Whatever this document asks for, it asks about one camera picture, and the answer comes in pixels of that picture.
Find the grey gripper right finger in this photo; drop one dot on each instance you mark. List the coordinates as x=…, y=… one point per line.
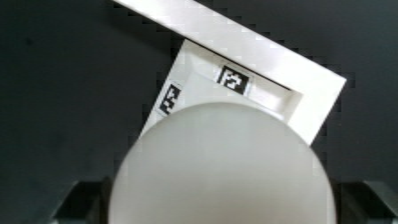
x=366, y=203

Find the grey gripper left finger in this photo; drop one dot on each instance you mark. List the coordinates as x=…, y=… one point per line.
x=84, y=205

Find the white lamp bulb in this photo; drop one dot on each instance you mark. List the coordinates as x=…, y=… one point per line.
x=221, y=169

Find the white lamp base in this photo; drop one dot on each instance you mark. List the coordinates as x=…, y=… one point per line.
x=210, y=80

